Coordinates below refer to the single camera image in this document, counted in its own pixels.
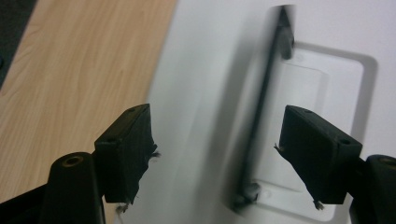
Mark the white storage box black handle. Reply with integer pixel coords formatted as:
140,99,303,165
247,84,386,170
114,0,396,224

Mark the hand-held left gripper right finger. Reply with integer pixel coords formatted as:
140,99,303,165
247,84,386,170
274,105,364,207

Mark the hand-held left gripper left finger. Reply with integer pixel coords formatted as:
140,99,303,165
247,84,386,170
93,103,162,207

